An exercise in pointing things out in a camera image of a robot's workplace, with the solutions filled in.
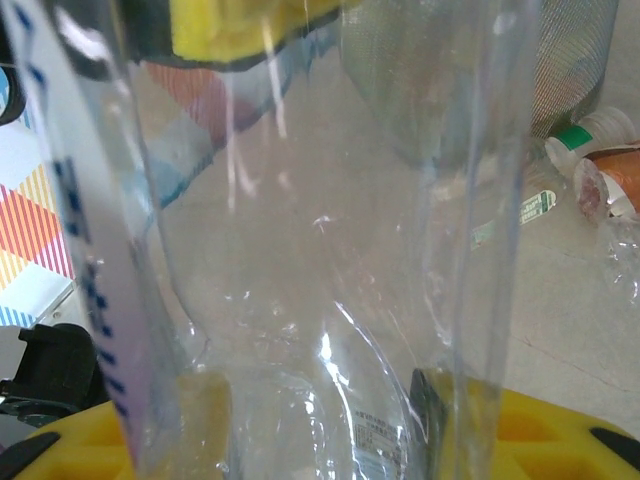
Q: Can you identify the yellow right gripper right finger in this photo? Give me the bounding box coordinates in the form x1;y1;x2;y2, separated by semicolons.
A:
409;368;640;480

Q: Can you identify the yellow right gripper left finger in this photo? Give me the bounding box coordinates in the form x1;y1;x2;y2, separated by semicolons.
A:
0;370;234;480

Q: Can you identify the large clear white label bottle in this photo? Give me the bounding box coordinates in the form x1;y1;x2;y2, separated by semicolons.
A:
0;0;544;480

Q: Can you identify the orange label bottle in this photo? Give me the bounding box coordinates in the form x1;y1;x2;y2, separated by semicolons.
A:
573;141;640;222

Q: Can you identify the clear bottle green neck band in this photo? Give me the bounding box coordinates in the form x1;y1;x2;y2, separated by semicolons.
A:
469;105;639;249

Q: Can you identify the grey wire mesh bin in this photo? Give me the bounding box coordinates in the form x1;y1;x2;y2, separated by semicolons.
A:
342;0;619;169

